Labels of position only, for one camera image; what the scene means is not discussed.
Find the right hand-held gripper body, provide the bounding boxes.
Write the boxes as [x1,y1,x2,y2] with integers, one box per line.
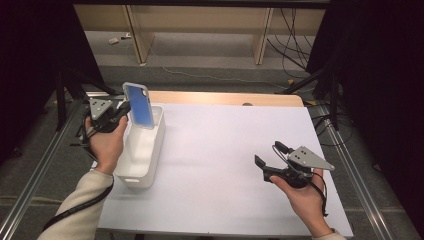
[262,145,336,190]

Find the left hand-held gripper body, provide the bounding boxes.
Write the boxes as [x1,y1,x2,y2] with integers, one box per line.
[87,97,129,134]

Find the iridescent phone case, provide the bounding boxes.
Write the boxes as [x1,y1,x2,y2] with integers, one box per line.
[121,81,156,130]

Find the white plastic storage bin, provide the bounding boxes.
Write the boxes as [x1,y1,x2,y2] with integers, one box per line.
[113,104,167,190]

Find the person's left hand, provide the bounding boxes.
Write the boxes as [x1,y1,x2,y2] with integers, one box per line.
[84,114,129,176]

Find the person's right hand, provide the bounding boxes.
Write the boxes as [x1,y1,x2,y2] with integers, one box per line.
[269,168,334,238]

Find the white table sheet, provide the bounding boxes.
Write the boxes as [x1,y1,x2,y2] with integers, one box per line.
[96,102,354,238]

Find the black tripod stand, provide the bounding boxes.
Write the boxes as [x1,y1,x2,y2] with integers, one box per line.
[275,59,342,132]
[49,64,125,132]

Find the wooden table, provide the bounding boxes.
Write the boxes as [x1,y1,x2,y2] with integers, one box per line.
[146,90,304,108]

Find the black curtain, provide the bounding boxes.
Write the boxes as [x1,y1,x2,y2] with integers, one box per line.
[304,0,424,231]
[0,0,106,166]

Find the beige wooden desk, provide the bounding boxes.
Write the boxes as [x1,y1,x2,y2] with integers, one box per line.
[73,3,327,66]

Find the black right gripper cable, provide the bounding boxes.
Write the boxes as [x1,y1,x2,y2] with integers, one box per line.
[309,171,330,218]

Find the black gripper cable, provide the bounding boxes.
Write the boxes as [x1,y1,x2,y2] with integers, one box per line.
[309,171,330,218]
[41,116,116,233]

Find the black cables by stand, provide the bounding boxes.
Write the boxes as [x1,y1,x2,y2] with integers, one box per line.
[311,111,355,148]

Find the metal floor rail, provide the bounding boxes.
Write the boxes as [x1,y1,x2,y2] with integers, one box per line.
[0,99,83,240]
[314,103,396,240]

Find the white floor cable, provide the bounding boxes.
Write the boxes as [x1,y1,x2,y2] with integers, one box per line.
[146,41,294,92]

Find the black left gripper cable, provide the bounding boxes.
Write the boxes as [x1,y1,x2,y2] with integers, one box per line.
[41,116,116,233]

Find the black floor cable bundle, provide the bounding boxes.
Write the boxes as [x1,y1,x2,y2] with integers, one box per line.
[265,8,318,72]

